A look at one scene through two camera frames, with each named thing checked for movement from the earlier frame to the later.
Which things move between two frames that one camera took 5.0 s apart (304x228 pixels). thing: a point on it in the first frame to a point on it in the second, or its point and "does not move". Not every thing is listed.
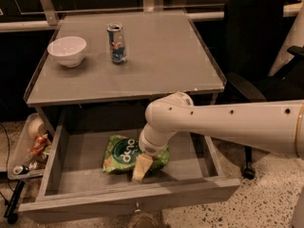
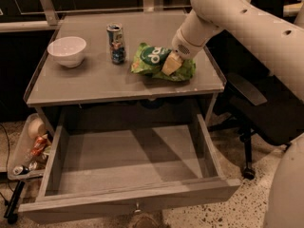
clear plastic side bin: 32,150 does not move
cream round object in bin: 36,127 does not move
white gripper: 154,148 to 184,47
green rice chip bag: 121,153 to 151,59
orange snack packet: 38,145 does not move
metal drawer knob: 137,210 does not move
